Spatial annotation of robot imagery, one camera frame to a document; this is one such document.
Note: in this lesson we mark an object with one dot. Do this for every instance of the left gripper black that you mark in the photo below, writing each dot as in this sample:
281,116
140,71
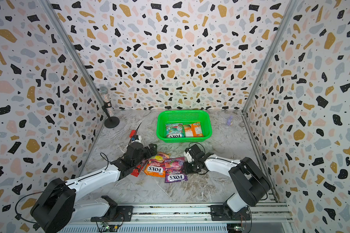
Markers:
153,151

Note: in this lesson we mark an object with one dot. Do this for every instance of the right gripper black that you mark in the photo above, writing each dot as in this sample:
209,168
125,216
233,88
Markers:
185,170

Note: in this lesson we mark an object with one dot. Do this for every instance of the red fruit candy bag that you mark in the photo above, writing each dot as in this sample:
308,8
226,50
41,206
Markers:
136,171

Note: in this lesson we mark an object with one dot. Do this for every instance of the purple Fox's berries candy bag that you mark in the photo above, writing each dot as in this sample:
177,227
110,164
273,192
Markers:
174,170

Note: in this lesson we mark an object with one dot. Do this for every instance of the orange Fox's fruits candy bag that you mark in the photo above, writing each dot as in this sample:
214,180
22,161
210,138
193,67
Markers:
155,166

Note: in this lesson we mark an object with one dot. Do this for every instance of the orange candy bag back side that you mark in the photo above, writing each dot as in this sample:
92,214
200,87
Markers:
193,130

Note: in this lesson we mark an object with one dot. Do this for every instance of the teal Fox's mint candy bag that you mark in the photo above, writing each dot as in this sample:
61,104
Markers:
175,130

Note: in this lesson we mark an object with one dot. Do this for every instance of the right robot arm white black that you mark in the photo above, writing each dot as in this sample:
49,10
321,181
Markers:
250,182

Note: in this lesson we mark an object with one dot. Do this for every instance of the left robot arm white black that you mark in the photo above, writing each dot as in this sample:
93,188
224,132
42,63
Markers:
59,204

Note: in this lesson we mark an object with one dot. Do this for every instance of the green plastic basket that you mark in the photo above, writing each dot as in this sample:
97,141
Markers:
184,117

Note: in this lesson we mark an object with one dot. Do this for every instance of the red cube block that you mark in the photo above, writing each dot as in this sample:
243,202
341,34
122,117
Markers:
132,134

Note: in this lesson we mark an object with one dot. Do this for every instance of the glitter microphone on black stand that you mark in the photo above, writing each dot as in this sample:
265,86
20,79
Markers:
111,121

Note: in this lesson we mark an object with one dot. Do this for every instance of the small purple toy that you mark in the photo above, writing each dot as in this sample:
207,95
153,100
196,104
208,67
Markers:
230,121

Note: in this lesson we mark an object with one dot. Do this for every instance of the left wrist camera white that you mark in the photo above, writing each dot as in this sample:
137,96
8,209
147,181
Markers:
136,138

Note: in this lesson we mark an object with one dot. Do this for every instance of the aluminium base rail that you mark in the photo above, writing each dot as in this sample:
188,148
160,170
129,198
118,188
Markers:
190,218

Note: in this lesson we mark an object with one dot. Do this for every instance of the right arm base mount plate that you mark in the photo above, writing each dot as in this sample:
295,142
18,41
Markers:
224,213

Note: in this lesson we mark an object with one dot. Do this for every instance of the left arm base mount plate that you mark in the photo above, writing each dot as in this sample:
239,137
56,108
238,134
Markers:
116,213

